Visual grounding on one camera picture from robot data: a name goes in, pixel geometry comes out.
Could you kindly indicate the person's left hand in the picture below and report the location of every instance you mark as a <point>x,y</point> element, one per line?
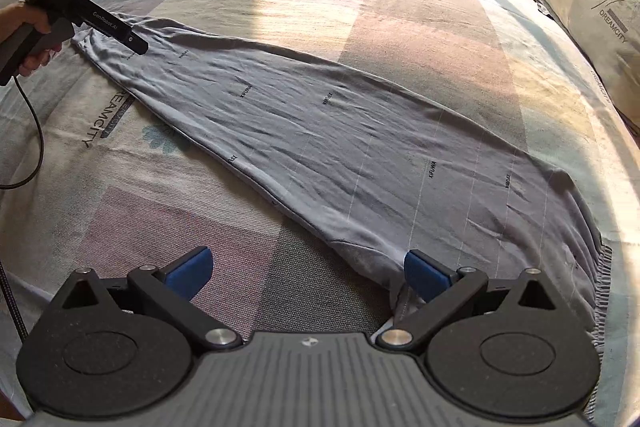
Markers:
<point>12,24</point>

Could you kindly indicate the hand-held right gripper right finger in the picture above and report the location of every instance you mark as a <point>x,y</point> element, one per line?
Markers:
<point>425,277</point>

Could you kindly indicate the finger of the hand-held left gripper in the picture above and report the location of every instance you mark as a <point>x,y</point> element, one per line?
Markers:
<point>134,43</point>

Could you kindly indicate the grey pants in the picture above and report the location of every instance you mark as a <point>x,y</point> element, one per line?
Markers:
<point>325,137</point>

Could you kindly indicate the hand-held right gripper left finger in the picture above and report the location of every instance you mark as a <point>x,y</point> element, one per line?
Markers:
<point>192,269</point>

